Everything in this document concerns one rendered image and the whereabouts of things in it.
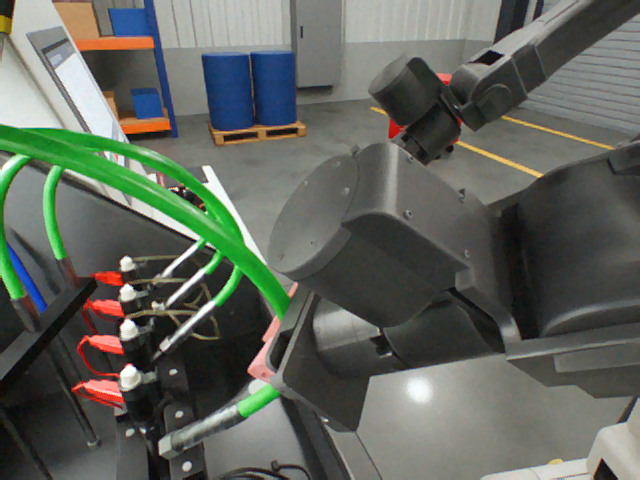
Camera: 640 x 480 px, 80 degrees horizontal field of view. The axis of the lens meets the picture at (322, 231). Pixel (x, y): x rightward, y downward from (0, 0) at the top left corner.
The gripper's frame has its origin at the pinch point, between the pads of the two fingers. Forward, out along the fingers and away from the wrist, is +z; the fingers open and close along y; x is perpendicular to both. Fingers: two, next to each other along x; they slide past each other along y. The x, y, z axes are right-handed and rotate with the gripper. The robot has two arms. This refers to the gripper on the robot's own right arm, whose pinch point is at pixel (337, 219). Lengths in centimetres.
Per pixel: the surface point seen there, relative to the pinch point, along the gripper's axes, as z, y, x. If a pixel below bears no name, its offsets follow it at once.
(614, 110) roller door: -294, -417, -425
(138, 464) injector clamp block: 37.1, 2.6, 15.8
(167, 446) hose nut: 21.1, 8.1, 23.8
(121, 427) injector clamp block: 39.6, 4.9, 10.2
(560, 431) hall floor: 12, -158, -27
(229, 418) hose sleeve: 13.9, 6.9, 24.9
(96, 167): 1.5, 26.4, 23.9
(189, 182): 6.8, 18.9, 4.5
